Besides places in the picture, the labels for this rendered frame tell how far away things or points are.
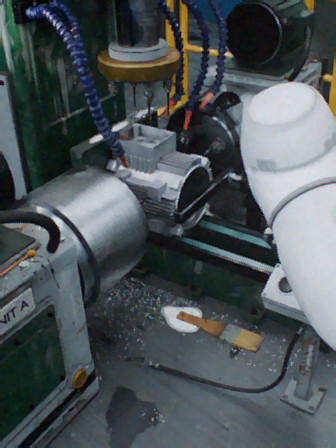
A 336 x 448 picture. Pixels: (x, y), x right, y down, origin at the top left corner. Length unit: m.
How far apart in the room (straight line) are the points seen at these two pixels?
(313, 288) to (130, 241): 0.61
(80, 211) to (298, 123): 0.56
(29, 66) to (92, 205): 0.38
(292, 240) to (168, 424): 0.62
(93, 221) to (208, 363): 0.39
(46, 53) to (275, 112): 0.83
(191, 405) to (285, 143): 0.68
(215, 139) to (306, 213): 0.94
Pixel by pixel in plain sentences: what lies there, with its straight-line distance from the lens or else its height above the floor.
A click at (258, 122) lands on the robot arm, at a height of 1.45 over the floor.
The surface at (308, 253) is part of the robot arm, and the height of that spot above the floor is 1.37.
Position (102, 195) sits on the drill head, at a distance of 1.05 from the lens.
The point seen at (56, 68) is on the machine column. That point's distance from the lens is 1.33.
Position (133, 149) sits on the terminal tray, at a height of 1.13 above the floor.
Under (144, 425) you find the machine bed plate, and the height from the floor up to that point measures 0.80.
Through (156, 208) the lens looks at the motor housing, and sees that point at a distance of 1.25.
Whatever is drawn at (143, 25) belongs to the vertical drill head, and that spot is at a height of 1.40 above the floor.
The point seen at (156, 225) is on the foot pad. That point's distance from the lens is 1.27.
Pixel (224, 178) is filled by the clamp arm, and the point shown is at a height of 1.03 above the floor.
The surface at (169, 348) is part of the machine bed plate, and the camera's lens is 1.21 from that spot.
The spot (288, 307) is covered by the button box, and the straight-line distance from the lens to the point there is 0.95.
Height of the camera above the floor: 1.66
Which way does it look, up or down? 32 degrees down
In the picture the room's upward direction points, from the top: 2 degrees counter-clockwise
